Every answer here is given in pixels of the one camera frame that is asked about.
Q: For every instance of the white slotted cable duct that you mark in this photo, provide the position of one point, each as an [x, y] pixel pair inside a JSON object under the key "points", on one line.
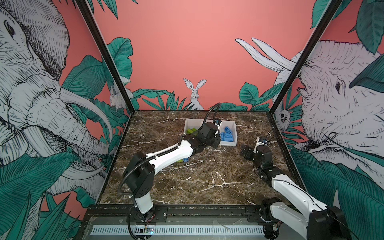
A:
{"points": [[163, 230]]}

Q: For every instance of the left black frame post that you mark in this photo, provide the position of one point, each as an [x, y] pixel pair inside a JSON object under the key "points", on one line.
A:
{"points": [[99, 40]]}

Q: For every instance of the right black frame post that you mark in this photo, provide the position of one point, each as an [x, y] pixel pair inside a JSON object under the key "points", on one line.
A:
{"points": [[323, 23]]}

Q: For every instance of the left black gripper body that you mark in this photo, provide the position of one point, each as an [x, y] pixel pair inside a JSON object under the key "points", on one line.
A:
{"points": [[215, 143]]}

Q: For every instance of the blue brick bottom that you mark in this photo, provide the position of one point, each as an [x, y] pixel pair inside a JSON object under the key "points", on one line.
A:
{"points": [[227, 135]]}

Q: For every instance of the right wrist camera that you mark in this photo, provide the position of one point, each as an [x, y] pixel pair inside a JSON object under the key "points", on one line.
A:
{"points": [[261, 141]]}

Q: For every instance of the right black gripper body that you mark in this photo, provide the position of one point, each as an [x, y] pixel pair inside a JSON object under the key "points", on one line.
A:
{"points": [[254, 157]]}

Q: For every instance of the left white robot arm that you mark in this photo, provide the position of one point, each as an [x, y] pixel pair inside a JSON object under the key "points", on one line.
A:
{"points": [[138, 177]]}

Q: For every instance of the white three-compartment bin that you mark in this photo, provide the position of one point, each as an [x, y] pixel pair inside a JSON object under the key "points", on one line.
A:
{"points": [[196, 123]]}

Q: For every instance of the black frame post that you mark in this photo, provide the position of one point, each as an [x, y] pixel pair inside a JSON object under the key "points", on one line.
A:
{"points": [[323, 23], [99, 40]]}

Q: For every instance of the black mounting rail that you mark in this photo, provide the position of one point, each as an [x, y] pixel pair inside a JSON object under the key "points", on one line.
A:
{"points": [[170, 213]]}

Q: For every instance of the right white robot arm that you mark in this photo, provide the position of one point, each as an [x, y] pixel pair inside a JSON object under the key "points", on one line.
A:
{"points": [[310, 218]]}

